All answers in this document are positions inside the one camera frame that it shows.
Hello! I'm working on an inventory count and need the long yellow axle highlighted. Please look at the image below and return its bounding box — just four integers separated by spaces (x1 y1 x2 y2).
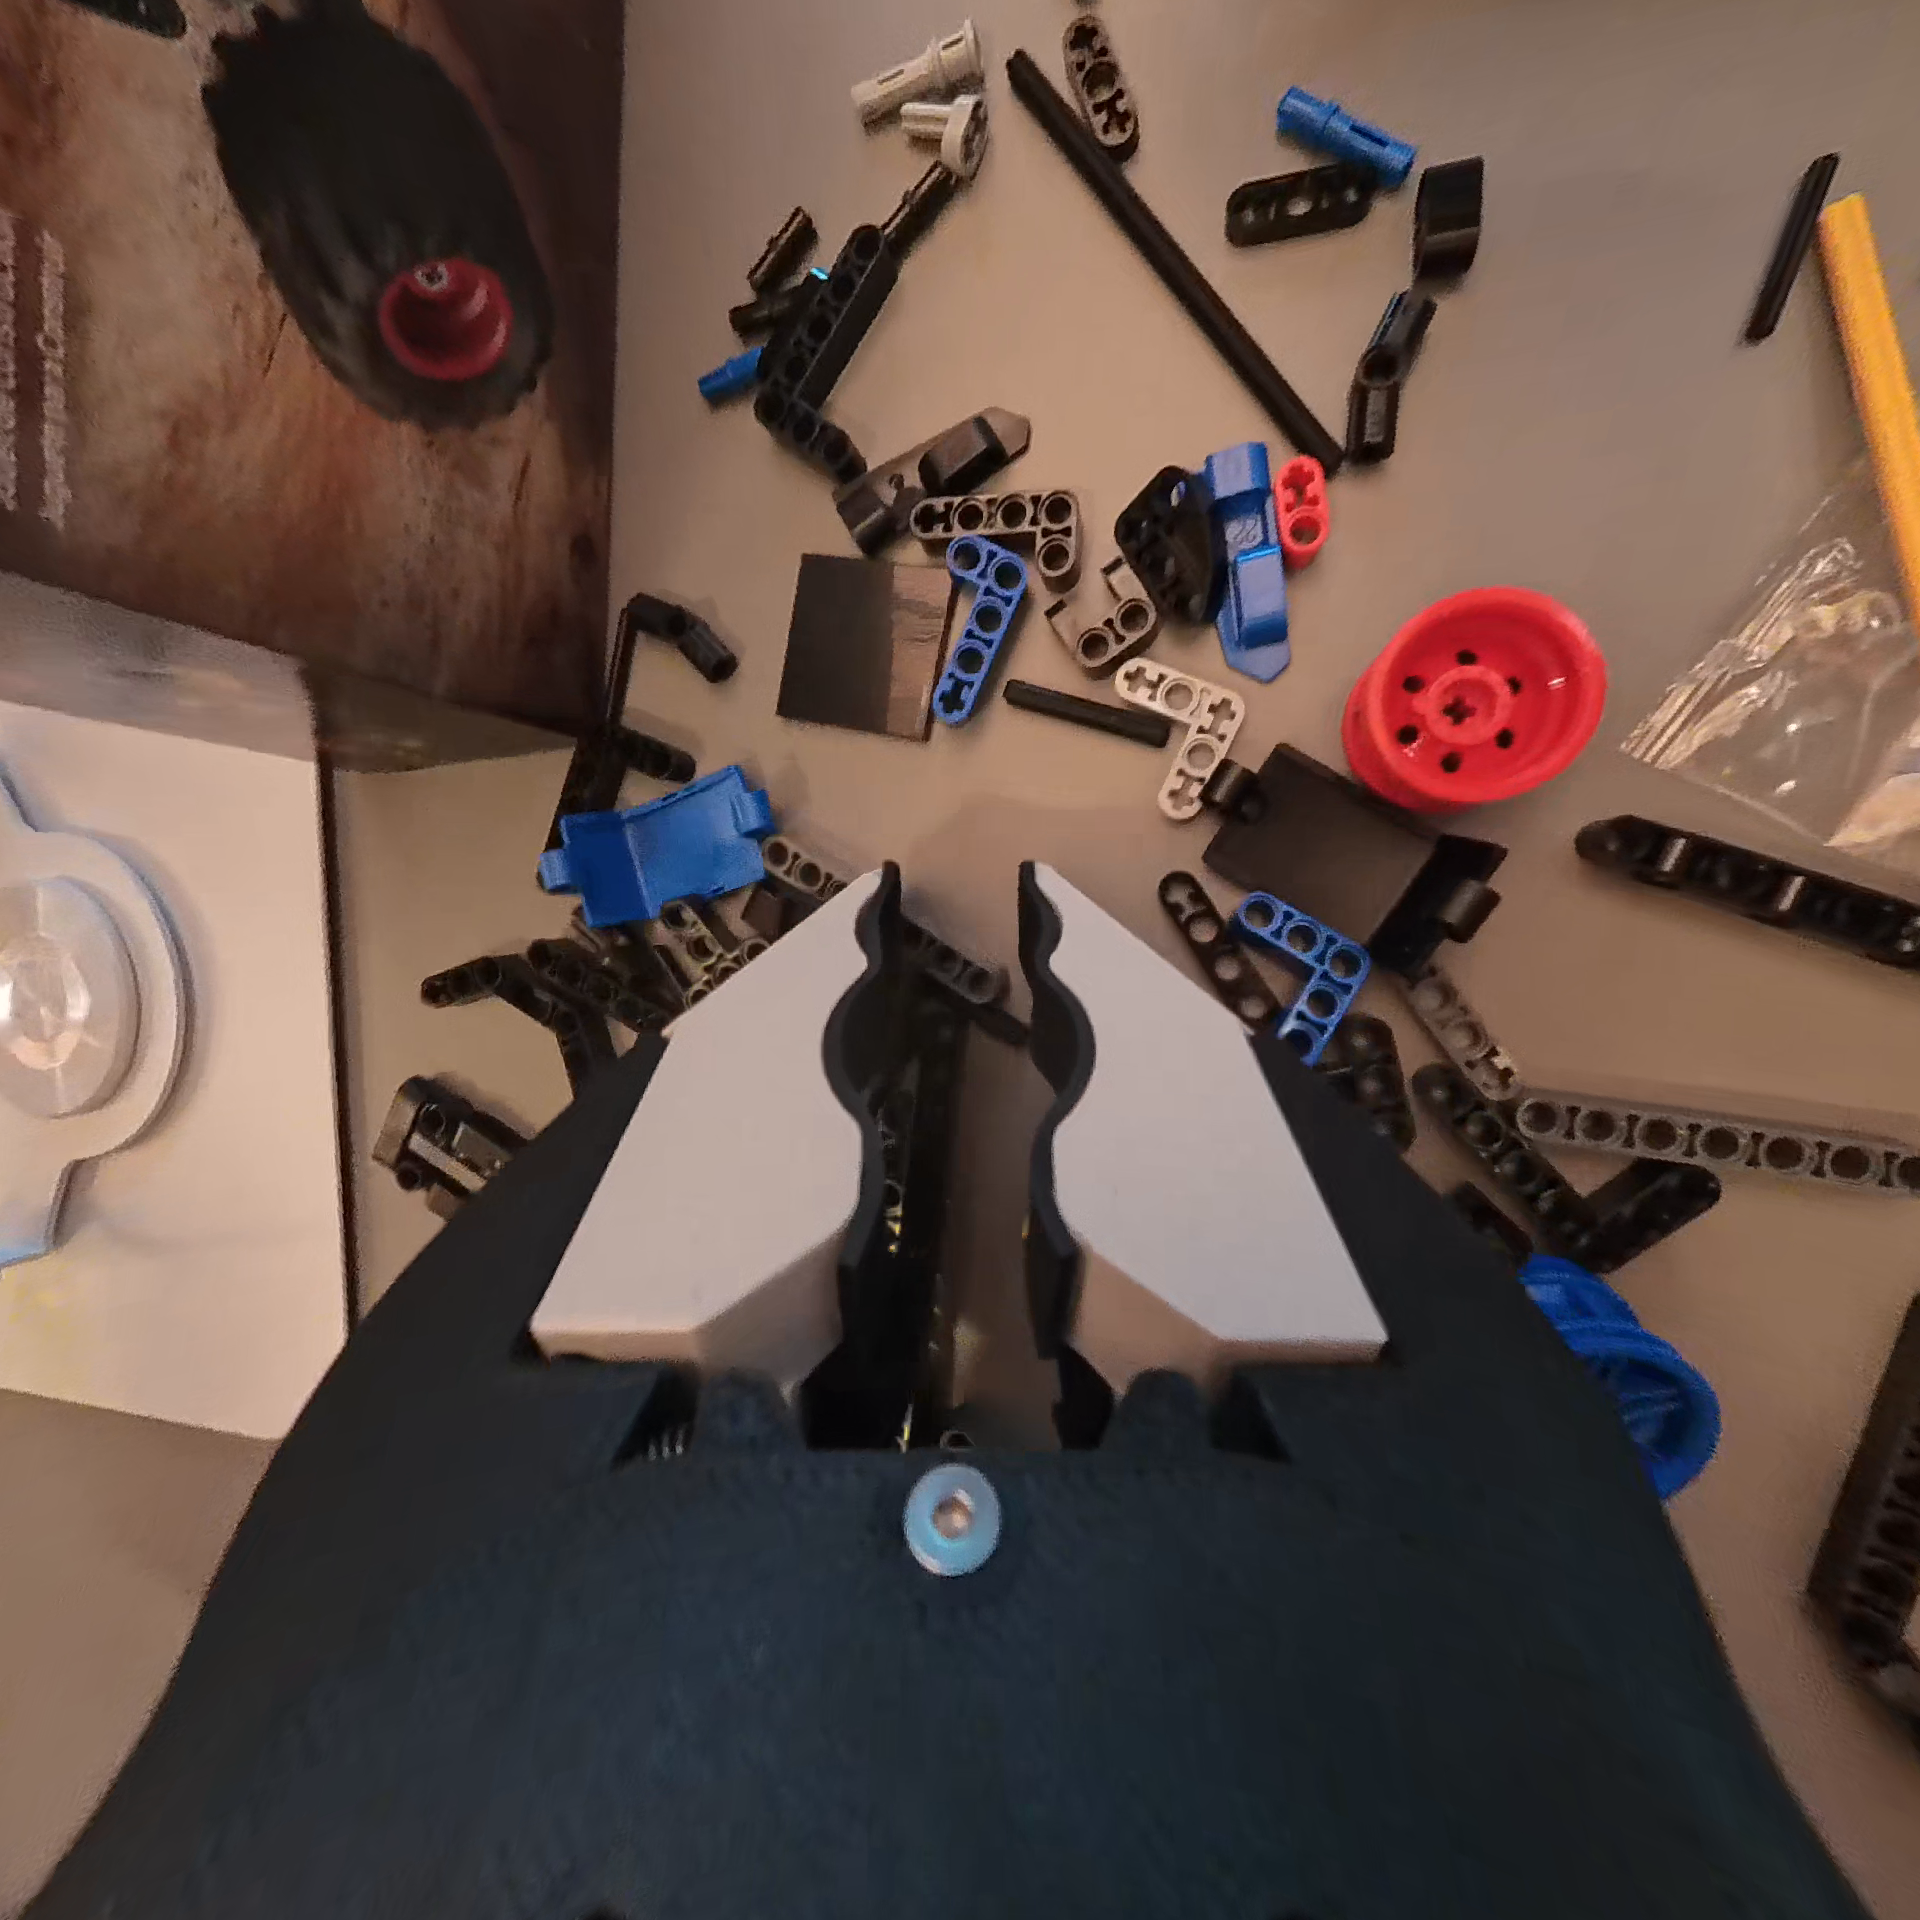
1812 192 1920 636

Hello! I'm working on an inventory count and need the small black curved piece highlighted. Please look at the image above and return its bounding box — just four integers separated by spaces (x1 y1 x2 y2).
1409 153 1489 291

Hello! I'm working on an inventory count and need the black wedge connector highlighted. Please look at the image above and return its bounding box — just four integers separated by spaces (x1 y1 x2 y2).
832 405 1039 557

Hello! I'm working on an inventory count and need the pile of black toy beams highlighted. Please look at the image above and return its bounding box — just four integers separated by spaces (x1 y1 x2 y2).
421 736 1728 1279

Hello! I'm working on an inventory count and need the blue angled beam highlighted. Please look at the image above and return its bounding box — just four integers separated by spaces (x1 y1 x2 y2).
1228 895 1375 1047

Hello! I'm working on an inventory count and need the black flat square tile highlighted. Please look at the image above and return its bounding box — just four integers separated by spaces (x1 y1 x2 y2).
776 553 963 740

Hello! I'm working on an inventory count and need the black beam with blue pin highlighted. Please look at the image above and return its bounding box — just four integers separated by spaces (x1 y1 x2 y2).
696 160 963 484

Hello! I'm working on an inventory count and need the red toy wheel hub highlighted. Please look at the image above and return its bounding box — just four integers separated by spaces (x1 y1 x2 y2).
1337 585 1611 816

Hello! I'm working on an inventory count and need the blue fender bracket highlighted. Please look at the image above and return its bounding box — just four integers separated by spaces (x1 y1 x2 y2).
537 763 780 933

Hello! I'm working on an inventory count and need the black rectangular frame piece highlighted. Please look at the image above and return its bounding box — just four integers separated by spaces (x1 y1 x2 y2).
371 1075 531 1220

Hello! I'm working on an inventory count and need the black curved slope piece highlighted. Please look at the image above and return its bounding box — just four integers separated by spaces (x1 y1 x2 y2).
1113 464 1228 626

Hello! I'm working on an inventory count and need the light grey cross-hole L-beam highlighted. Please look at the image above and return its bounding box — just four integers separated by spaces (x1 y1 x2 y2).
1113 653 1250 826

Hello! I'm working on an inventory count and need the long black axle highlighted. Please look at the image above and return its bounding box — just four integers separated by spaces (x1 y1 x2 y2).
1004 49 1347 477

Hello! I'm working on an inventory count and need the black bent crank piece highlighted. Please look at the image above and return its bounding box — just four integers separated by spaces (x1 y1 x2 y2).
608 593 740 783

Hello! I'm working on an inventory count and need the clear bag of mixed parts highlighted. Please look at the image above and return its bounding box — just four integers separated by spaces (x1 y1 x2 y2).
1623 450 1920 845

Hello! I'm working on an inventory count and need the short black three-hole beam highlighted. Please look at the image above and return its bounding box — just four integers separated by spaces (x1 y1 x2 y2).
1223 160 1377 251

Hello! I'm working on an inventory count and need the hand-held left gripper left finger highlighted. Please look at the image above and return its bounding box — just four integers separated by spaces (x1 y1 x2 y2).
528 863 911 1451

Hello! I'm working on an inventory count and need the black toy set box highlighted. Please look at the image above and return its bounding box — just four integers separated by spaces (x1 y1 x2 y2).
0 0 627 777

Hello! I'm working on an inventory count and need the dark grey L-beam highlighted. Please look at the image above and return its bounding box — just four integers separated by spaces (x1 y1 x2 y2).
1045 557 1162 672
907 488 1085 585

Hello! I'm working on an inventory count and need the blue curved slope piece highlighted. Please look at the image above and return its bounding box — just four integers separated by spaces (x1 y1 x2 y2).
1203 442 1297 684

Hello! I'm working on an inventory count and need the thin short black axle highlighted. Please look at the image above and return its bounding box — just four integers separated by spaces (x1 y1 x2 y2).
1745 152 1844 347

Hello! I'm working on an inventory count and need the black angled connector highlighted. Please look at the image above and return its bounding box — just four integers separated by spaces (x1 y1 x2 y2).
1343 289 1441 466

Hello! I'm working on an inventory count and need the blue spoked toy wheel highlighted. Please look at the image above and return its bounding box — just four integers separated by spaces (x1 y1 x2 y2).
1516 1256 1728 1504

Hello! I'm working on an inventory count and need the white booklet stand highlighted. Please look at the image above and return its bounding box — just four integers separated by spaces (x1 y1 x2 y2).
0 570 354 1442

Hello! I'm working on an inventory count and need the black hinged panel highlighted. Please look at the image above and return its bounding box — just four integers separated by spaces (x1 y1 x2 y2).
1200 743 1508 971

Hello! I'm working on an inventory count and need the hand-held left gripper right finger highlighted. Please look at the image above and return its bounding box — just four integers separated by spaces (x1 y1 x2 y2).
1017 860 1392 1451

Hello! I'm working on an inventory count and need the grey connector pin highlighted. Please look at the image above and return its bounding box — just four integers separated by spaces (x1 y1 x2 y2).
851 19 987 132
904 95 995 183

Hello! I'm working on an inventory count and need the small blue L-beam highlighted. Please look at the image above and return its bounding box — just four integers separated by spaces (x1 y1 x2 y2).
928 535 1033 731

